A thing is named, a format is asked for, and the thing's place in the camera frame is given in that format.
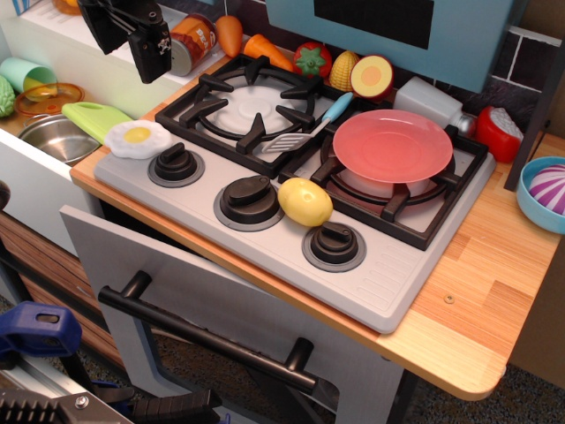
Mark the teal toy range hood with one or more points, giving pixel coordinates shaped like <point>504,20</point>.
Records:
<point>453,41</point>

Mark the green toy cabbage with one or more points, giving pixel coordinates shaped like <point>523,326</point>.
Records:
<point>7,98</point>

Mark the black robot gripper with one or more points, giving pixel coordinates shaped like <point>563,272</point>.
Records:
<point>140,24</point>

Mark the grey toy stove top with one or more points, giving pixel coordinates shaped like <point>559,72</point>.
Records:
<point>377,293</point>

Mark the green toy cutting board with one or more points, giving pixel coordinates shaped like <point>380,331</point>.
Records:
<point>93,118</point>

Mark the orange toy carrot upright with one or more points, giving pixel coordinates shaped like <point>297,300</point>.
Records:
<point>229,34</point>

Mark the white toy sink unit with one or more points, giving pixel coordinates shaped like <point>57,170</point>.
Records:
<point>64,44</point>

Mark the red toy radish slice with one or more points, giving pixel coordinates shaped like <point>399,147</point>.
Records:
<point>496,129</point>

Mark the blue toy bowl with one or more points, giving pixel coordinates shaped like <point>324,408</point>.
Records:
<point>538,214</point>

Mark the white toy bottle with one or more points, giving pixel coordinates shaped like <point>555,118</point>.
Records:
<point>422,98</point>

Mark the black right stove knob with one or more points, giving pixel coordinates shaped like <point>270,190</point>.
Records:
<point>334,247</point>

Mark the black right burner grate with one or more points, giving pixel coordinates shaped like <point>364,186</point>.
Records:
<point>410,212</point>

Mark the toy beans can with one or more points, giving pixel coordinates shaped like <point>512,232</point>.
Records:
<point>192,39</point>

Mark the purple white toy onion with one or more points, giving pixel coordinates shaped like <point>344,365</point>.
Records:
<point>547,188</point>

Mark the red toy strawberry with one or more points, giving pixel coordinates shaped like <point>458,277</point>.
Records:
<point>312,59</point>

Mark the orange toy item top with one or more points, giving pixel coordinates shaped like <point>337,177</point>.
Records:
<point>67,7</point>

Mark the black stove knob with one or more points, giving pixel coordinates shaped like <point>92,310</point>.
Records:
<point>334,247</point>
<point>176,167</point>
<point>248,204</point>

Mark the black burner grate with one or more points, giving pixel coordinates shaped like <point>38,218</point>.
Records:
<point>410,212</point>
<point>236,110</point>

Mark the blue clamp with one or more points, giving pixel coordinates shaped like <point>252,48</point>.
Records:
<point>38,330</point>

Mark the black left stove knob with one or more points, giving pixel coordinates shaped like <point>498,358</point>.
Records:
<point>176,167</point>

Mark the black middle stove knob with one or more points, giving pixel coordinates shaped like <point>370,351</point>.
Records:
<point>248,204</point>

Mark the black clamp handle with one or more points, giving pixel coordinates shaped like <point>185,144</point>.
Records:
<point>194,407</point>

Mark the mint green toy cup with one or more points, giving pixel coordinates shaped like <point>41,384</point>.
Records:
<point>24,75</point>

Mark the grey oven door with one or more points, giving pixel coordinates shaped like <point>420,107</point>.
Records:
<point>357,385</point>

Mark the orange toy carrot lying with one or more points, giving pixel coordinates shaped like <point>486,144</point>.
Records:
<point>260,46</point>

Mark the pink plastic plate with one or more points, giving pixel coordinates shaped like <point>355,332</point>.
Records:
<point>392,146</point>

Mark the yellow toy potato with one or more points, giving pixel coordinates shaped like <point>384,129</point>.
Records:
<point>304,202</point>

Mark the orange transparent pot lid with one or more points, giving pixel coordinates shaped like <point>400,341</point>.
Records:
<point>48,99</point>

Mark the black oven door handle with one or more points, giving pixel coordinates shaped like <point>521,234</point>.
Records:
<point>291,372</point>

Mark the aluminium mount rail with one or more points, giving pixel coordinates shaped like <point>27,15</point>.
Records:
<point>35,392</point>

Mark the yellow toy corn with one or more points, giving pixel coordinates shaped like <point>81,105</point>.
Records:
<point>340,73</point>

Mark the steel toy pot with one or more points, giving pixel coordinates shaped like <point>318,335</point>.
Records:
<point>58,137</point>

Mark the halved red toy fruit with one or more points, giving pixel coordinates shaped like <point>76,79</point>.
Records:
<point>372,77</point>

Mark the toy fried egg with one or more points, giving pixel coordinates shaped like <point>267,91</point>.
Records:
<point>138,139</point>

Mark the black left burner grate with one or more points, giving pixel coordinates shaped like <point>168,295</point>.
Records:
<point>236,110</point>

